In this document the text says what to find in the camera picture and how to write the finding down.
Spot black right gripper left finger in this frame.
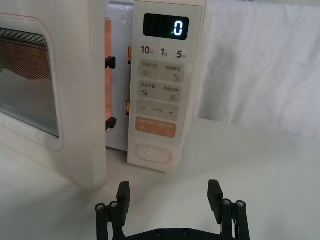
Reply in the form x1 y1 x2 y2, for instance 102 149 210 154
94 181 132 240

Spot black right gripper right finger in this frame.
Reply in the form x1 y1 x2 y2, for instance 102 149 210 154
207 179 251 240

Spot cream oven door with window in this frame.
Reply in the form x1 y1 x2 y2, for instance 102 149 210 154
0 0 109 193

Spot white table cloth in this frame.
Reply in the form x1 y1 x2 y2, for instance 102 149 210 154
0 0 320 240

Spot oven control panel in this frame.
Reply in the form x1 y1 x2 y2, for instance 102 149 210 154
126 0 207 174

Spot cream microwave oven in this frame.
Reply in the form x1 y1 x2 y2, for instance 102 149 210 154
0 0 207 193

